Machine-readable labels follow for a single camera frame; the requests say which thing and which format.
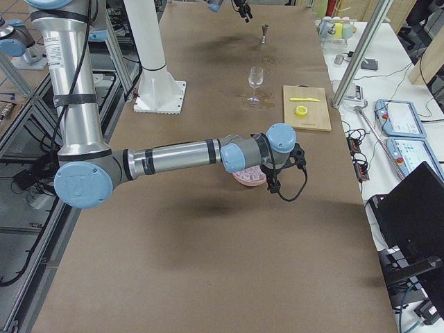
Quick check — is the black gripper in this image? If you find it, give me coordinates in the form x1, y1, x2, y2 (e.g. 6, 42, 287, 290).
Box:
232, 0, 253, 23
260, 161, 291, 194

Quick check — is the steel jigger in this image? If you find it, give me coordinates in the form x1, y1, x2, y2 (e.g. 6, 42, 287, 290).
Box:
260, 24, 269, 45

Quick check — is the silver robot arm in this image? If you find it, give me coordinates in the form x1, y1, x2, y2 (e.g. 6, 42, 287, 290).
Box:
206, 0, 253, 23
28, 1, 306, 209

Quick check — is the pile of clear ice cubes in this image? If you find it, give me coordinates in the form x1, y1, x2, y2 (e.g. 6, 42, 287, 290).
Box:
235, 166, 266, 184

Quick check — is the clear wine glass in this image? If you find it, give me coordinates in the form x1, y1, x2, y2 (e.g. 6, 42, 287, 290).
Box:
248, 67, 264, 105

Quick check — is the pink bowl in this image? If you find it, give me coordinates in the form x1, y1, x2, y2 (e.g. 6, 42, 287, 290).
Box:
232, 166, 268, 189

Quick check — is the yellow lemon slice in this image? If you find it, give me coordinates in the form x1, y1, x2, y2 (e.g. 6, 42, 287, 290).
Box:
294, 105, 308, 117

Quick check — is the bamboo cutting board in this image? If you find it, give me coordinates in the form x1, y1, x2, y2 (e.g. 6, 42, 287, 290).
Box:
283, 85, 332, 132

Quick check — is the yellow plastic knife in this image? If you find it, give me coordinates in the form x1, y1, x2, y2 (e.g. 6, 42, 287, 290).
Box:
289, 97, 321, 103

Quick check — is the blue teach pendant lower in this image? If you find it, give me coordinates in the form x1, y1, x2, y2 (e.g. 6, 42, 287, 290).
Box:
386, 137, 443, 179

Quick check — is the blue teach pendant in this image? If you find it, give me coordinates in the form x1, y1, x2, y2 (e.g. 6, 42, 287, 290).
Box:
375, 99, 427, 139
386, 137, 443, 179

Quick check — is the black laptop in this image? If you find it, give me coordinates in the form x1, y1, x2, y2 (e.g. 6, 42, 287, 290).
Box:
368, 162, 443, 259

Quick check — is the blue teach pendant upper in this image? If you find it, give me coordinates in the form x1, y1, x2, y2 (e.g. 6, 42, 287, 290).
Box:
375, 99, 427, 139

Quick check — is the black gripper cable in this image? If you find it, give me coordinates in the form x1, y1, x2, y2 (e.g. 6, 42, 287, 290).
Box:
277, 144, 309, 203

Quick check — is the white camera stand base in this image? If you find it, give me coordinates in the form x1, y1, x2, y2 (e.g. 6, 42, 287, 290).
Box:
124, 0, 187, 114

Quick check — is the aluminium frame post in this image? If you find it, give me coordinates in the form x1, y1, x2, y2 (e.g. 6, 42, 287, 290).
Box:
332, 0, 393, 109

